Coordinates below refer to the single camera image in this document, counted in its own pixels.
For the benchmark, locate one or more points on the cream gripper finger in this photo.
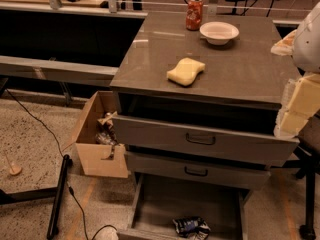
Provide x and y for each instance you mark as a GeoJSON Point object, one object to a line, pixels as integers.
{"type": "Point", "coordinates": [300, 101]}
{"type": "Point", "coordinates": [284, 47]}

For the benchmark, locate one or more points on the yellow sponge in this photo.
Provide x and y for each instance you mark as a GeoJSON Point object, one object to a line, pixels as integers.
{"type": "Point", "coordinates": [186, 71]}

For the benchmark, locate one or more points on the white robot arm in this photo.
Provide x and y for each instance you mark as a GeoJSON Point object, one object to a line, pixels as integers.
{"type": "Point", "coordinates": [306, 48]}

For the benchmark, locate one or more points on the white paper bowl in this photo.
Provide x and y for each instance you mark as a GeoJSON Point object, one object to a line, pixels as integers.
{"type": "Point", "coordinates": [219, 33]}

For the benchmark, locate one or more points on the top grey drawer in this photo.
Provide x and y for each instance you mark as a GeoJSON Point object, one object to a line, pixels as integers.
{"type": "Point", "coordinates": [203, 141]}

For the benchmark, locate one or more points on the black chair base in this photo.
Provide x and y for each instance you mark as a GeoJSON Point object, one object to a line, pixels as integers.
{"type": "Point", "coordinates": [308, 164]}

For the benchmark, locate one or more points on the orange soda can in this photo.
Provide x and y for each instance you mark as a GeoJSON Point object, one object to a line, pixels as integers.
{"type": "Point", "coordinates": [194, 14]}

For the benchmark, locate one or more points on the grey drawer cabinet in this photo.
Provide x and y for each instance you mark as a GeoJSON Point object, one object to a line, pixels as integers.
{"type": "Point", "coordinates": [239, 90]}

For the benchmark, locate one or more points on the crumpled blue snack bag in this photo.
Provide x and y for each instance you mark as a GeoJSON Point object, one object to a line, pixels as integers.
{"type": "Point", "coordinates": [193, 228]}

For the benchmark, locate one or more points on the middle grey drawer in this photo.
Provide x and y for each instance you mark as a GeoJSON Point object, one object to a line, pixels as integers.
{"type": "Point", "coordinates": [196, 171]}

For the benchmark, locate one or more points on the bottom open grey drawer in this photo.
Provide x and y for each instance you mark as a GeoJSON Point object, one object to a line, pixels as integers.
{"type": "Point", "coordinates": [159, 201]}

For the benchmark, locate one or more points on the trash inside cardboard box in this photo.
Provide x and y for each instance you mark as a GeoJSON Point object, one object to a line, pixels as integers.
{"type": "Point", "coordinates": [105, 130]}

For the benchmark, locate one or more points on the open cardboard box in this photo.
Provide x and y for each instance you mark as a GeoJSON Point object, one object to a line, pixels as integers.
{"type": "Point", "coordinates": [97, 159]}

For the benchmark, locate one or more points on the grey metal rail beam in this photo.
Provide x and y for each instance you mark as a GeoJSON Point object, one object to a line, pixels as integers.
{"type": "Point", "coordinates": [57, 71]}

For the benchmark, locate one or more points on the black table leg frame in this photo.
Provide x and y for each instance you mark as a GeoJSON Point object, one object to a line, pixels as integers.
{"type": "Point", "coordinates": [56, 193]}

